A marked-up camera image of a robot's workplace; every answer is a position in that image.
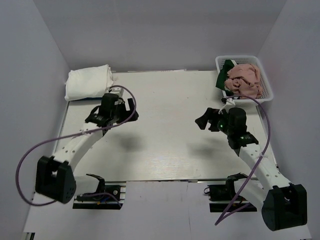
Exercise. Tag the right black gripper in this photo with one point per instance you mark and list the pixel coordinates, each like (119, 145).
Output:
(213, 115)

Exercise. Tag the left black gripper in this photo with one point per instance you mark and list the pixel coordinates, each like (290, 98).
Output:
(122, 105)

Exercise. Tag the white printed t-shirt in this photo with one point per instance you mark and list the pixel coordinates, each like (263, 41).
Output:
(101, 73)

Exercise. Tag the dark green t-shirt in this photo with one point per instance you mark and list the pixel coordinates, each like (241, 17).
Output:
(223, 76)

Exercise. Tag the pink t-shirt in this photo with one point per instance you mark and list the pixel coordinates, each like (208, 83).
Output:
(245, 79)

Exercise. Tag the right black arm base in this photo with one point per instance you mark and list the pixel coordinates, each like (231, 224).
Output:
(219, 198)

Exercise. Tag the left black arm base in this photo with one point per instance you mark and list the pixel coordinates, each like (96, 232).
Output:
(112, 199)

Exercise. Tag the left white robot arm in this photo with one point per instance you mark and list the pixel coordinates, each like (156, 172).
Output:
(55, 176)

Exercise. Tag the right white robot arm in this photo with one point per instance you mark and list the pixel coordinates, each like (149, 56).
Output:
(282, 204)

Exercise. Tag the folded blue t-shirt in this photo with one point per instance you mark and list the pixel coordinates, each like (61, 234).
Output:
(88, 99)

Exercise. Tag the folded white t-shirt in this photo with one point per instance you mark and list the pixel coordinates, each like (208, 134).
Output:
(83, 90)

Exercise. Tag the white plastic basket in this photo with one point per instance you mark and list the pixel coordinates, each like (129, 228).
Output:
(267, 94)

